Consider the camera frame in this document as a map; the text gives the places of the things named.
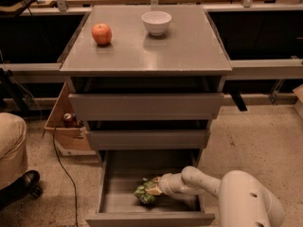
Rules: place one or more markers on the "green jalapeno chip bag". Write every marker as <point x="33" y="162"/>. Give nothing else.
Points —
<point x="145" y="192"/>

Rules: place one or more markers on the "white bowl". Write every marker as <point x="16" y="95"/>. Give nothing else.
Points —
<point x="156" y="22"/>

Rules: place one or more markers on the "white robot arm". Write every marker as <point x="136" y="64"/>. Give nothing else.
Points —
<point x="243" y="200"/>

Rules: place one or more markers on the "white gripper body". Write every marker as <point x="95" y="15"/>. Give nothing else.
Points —
<point x="165" y="184"/>

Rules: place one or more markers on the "person's khaki trouser leg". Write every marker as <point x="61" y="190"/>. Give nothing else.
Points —
<point x="13" y="150"/>

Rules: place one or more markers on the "grey middle drawer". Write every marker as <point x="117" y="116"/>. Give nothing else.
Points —
<point x="140" y="140"/>

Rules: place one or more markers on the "grey drawer cabinet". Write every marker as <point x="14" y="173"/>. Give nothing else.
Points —
<point x="187" y="59"/>

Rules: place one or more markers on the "red soda can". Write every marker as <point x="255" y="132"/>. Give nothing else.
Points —
<point x="69" y="120"/>

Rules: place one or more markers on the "grey top drawer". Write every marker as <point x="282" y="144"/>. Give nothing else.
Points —
<point x="126" y="107"/>

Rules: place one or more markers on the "black shoe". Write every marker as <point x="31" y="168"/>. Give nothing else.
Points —
<point x="28" y="184"/>

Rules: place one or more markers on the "grey open bottom drawer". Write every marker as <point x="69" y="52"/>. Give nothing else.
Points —
<point x="123" y="171"/>

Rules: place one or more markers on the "red apple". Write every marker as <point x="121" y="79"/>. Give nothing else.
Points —
<point x="102" y="34"/>

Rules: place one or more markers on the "cardboard box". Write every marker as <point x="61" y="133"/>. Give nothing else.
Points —
<point x="69" y="141"/>

